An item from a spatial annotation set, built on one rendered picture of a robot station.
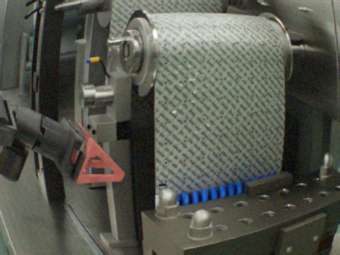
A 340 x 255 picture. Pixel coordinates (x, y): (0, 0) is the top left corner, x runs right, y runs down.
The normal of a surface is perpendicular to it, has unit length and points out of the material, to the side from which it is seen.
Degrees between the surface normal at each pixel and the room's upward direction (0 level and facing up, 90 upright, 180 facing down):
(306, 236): 90
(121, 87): 90
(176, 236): 0
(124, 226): 90
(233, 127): 90
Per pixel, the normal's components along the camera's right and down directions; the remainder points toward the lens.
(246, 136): 0.38, 0.26
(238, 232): 0.00, -0.96
